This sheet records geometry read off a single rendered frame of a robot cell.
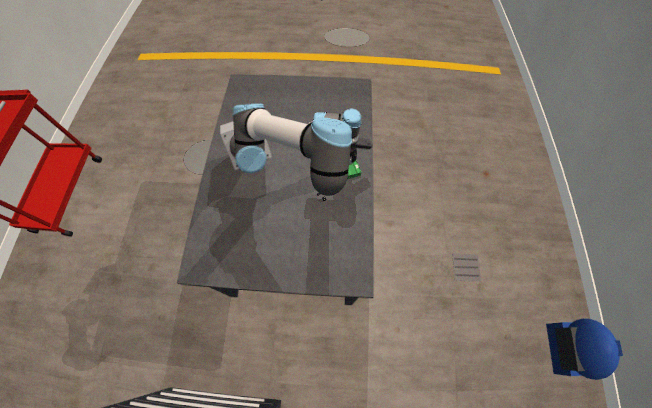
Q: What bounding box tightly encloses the green three-compartment bin rack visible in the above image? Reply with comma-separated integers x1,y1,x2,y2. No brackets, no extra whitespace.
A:
347,160,361,179

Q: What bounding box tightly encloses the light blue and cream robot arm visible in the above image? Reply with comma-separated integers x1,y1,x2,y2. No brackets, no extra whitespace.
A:
230,104,372,196

